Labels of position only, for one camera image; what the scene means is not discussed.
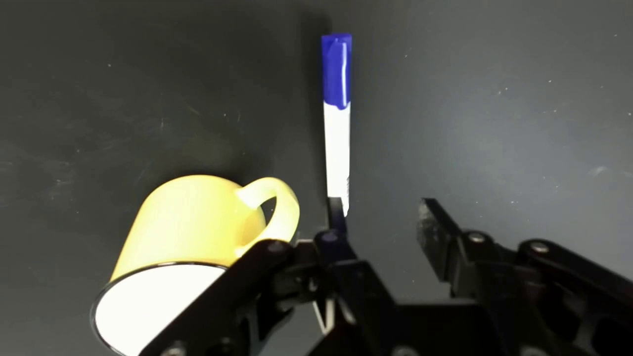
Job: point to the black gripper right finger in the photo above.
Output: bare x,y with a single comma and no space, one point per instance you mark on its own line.
526,298

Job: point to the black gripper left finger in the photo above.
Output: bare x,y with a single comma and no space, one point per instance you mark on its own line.
277,290

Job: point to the white pen with blue cap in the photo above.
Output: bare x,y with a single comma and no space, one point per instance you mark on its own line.
337,131

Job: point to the yellow enamel mug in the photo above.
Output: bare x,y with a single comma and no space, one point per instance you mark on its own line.
190,224

